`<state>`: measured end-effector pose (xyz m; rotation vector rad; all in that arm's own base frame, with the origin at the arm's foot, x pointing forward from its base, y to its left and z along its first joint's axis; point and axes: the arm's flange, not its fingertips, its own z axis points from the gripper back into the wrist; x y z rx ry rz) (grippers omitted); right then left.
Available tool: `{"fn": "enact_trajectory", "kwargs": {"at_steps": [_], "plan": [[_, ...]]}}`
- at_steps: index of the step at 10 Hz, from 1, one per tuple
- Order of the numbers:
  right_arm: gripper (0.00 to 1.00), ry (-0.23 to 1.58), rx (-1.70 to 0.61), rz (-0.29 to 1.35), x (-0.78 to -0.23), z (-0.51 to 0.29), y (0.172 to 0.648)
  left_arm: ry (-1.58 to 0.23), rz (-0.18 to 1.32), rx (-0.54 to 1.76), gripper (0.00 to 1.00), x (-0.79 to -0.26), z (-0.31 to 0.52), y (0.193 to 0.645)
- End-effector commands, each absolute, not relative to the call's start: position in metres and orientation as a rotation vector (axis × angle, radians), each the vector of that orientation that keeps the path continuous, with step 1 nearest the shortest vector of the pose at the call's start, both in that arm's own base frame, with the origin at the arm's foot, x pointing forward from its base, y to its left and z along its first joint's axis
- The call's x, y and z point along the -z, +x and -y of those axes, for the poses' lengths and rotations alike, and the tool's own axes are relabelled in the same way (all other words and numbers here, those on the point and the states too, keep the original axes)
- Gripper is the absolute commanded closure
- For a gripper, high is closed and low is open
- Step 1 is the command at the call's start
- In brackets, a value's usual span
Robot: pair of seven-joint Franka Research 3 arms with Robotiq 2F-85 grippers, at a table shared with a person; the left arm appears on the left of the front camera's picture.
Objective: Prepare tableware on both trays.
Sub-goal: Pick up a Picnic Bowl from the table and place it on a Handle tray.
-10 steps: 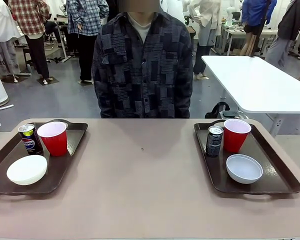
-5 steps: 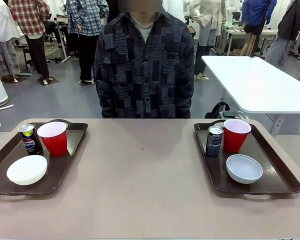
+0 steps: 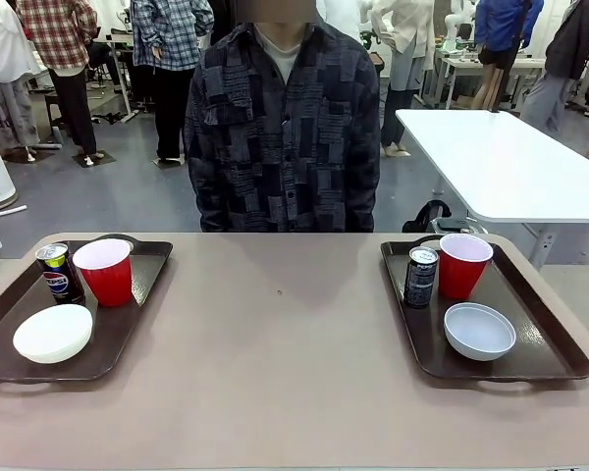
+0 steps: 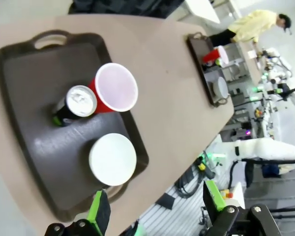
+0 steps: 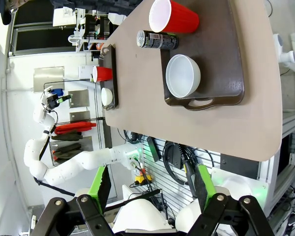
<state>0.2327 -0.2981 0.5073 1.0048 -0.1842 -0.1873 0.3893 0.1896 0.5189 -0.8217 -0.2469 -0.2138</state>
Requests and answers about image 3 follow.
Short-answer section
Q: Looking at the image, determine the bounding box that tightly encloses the person in dark patchwork shirt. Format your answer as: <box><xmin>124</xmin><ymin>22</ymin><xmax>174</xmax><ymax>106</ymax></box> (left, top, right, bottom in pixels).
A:
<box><xmin>184</xmin><ymin>0</ymin><xmax>382</xmax><ymax>234</ymax></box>

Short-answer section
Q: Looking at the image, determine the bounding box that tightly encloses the white background desk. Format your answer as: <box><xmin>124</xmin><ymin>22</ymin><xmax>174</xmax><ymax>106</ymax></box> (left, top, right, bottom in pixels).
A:
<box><xmin>434</xmin><ymin>48</ymin><xmax>546</xmax><ymax>112</ymax></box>

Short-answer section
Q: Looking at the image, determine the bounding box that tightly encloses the large white bowl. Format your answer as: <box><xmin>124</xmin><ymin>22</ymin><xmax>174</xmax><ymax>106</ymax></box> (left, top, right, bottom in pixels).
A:
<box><xmin>12</xmin><ymin>303</ymin><xmax>94</xmax><ymax>365</ymax></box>

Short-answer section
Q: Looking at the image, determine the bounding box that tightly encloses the mannequin in blue plaid shirt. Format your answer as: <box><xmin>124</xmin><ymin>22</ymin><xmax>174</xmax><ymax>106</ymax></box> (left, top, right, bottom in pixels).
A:
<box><xmin>130</xmin><ymin>0</ymin><xmax>215</xmax><ymax>166</ymax></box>

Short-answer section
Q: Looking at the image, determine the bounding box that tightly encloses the mannequin in white shirt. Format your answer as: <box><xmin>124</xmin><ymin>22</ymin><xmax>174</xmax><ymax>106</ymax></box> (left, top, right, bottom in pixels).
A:
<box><xmin>370</xmin><ymin>0</ymin><xmax>438</xmax><ymax>158</ymax></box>

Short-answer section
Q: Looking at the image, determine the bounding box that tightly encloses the mannequin in dark jacket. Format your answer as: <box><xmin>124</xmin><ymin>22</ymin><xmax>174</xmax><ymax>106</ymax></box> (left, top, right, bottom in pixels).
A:
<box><xmin>519</xmin><ymin>0</ymin><xmax>589</xmax><ymax>133</ymax></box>

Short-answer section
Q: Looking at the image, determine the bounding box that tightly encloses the person's right forearm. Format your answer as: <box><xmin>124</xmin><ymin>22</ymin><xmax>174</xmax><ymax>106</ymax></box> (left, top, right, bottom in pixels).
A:
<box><xmin>188</xmin><ymin>161</ymin><xmax>230</xmax><ymax>234</ymax></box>

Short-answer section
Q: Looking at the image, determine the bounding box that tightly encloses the mannequin in red plaid shirt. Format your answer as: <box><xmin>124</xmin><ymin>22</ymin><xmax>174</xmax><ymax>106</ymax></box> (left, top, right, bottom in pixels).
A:
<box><xmin>15</xmin><ymin>0</ymin><xmax>104</xmax><ymax>166</ymax></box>

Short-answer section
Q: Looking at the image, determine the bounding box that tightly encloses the mannequin in blue jacket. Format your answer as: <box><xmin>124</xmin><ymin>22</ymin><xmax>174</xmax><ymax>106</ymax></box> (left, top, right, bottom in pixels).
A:
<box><xmin>470</xmin><ymin>0</ymin><xmax>546</xmax><ymax>112</ymax></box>

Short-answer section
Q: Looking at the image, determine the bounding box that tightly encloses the white folding table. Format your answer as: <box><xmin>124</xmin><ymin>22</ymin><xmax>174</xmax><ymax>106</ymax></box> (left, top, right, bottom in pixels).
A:
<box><xmin>395</xmin><ymin>108</ymin><xmax>589</xmax><ymax>269</ymax></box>

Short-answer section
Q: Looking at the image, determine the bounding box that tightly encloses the black Pepsi soda can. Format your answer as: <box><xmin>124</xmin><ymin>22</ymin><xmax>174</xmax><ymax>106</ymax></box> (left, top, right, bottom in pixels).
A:
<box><xmin>34</xmin><ymin>242</ymin><xmax>86</xmax><ymax>306</ymax></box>
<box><xmin>403</xmin><ymin>246</ymin><xmax>440</xmax><ymax>309</ymax></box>

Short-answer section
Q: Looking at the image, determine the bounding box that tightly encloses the red plastic cup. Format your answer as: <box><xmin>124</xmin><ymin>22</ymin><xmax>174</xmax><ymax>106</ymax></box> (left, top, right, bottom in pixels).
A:
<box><xmin>72</xmin><ymin>238</ymin><xmax>134</xmax><ymax>308</ymax></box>
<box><xmin>439</xmin><ymin>233</ymin><xmax>495</xmax><ymax>300</ymax></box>

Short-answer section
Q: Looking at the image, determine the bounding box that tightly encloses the mannequin in white printed clothes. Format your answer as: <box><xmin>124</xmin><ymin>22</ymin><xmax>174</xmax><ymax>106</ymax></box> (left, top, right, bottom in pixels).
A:
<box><xmin>0</xmin><ymin>0</ymin><xmax>40</xmax><ymax>161</ymax></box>

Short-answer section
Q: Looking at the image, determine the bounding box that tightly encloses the dark brown serving tray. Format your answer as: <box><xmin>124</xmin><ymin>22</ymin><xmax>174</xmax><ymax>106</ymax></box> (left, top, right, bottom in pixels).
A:
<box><xmin>0</xmin><ymin>234</ymin><xmax>175</xmax><ymax>393</ymax></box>
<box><xmin>379</xmin><ymin>234</ymin><xmax>589</xmax><ymax>392</ymax></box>

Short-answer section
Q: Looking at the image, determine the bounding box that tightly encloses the small white bowl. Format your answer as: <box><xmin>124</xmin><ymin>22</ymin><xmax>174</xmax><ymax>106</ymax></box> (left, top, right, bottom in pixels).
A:
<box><xmin>443</xmin><ymin>301</ymin><xmax>517</xmax><ymax>363</ymax></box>

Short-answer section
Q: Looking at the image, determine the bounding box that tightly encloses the white desk with black feet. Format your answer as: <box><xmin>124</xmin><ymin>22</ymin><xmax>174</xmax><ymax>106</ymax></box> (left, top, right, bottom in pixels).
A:
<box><xmin>85</xmin><ymin>28</ymin><xmax>141</xmax><ymax>124</ymax></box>

